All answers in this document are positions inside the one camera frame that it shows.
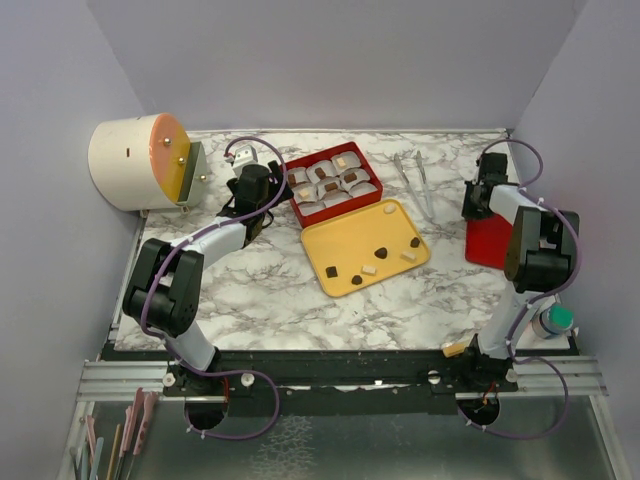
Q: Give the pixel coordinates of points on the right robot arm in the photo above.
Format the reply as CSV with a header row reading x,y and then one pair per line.
x,y
542,255

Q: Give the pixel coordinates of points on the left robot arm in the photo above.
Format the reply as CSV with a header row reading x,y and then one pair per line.
x,y
164,289

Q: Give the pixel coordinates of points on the pink tool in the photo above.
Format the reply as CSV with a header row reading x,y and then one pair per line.
x,y
138,418

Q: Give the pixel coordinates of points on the green lid jar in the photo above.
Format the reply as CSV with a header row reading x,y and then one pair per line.
x,y
552,322

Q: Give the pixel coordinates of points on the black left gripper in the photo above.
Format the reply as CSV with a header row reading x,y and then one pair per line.
x,y
276,187

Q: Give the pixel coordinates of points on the red box lid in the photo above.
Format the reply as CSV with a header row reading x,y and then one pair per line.
x,y
487,241

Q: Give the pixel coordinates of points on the yellow plastic tray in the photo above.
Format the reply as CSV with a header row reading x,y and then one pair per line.
x,y
349,241

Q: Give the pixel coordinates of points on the grey green drawer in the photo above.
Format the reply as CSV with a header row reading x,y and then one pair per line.
x,y
195,177

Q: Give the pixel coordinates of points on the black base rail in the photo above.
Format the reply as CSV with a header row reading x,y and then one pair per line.
x,y
250,378

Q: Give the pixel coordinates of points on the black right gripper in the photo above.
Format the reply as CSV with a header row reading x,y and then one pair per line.
x,y
467,211

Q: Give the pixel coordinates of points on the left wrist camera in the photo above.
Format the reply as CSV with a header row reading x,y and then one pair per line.
x,y
244,156

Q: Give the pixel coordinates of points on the aluminium frame rail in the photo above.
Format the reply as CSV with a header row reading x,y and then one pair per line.
x,y
120,380

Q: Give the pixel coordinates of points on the white cylindrical container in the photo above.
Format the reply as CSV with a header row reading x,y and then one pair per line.
x,y
139,163

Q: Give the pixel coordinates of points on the red chocolate box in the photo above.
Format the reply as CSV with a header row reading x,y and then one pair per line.
x,y
322,205

